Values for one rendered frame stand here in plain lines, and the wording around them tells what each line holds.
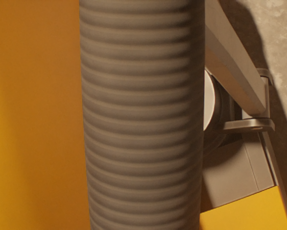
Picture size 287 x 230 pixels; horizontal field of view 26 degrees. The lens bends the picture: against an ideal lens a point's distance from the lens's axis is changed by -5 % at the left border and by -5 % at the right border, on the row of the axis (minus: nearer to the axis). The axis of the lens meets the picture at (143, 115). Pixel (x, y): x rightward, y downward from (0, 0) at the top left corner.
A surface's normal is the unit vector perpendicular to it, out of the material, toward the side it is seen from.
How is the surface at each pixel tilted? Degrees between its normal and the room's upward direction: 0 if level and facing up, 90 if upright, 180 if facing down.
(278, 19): 0
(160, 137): 40
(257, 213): 22
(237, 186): 0
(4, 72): 74
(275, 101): 0
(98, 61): 36
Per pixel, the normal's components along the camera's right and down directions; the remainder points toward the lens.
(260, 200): 0.10, -0.22
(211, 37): 0.70, 0.67
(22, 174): 0.75, -0.36
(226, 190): -0.26, -0.11
